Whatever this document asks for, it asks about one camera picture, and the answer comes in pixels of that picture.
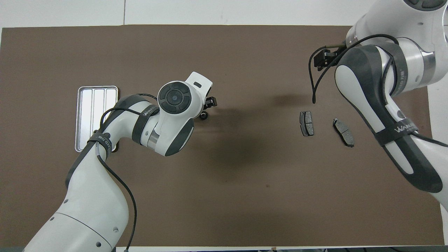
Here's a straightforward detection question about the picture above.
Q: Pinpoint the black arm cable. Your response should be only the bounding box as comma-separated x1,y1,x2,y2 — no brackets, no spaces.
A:
94,93,160,252
308,34,448,147

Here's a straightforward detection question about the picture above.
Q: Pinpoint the dark curved brake pad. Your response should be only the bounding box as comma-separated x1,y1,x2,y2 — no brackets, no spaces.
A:
332,118,355,148

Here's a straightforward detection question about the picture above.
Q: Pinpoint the brown table mat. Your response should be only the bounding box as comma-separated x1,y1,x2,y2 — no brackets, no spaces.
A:
0,25,445,247

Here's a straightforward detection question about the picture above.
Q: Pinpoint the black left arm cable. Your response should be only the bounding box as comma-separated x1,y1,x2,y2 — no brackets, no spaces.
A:
94,93,160,252

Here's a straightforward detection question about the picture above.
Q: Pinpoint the dark rectangular brake pad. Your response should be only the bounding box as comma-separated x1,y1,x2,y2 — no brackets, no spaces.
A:
300,111,315,137

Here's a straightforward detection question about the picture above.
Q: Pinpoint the silver metal tray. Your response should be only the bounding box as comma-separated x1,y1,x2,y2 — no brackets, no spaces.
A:
75,86,119,153

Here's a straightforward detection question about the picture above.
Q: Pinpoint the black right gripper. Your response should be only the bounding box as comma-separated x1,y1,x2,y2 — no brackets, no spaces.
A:
314,49,342,70

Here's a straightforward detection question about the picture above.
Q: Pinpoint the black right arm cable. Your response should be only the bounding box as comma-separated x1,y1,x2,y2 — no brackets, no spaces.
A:
308,34,448,147

